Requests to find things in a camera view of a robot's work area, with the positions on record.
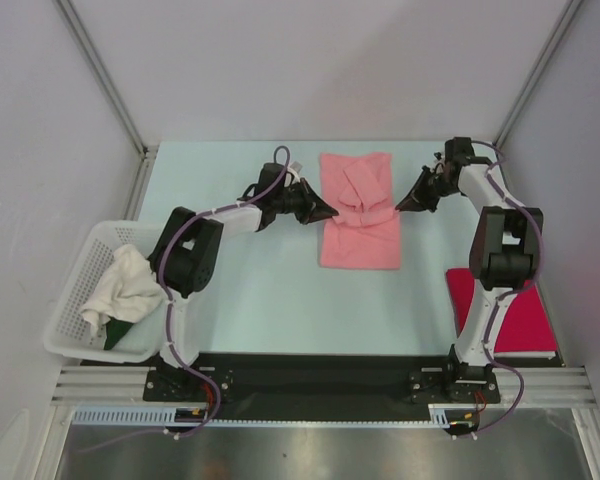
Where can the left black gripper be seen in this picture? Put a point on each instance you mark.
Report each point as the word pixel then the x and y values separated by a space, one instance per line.
pixel 313 208

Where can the pink t shirt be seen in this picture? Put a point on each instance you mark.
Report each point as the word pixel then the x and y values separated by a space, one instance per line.
pixel 366 233

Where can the white crumpled t shirt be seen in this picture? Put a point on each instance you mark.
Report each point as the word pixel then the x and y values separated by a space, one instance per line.
pixel 127 291

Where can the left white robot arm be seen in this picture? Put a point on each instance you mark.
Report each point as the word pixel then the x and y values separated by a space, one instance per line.
pixel 185 256

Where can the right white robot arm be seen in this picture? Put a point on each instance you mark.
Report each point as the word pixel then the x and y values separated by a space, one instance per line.
pixel 506 254

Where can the white plastic basket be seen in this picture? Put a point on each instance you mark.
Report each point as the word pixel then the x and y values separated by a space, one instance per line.
pixel 67 333

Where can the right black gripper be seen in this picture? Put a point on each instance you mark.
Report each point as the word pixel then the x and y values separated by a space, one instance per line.
pixel 418 199

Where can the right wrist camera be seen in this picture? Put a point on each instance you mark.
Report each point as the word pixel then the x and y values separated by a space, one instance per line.
pixel 458 153

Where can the dark green t shirt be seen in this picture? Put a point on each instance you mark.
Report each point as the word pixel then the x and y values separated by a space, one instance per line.
pixel 115 331

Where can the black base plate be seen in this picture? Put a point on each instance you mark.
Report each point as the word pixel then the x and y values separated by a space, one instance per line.
pixel 307 387

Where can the white slotted cable duct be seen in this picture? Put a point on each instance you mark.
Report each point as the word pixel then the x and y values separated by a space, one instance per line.
pixel 175 417

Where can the folded red t shirt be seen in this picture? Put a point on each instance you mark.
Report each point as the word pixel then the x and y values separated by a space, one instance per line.
pixel 526 331

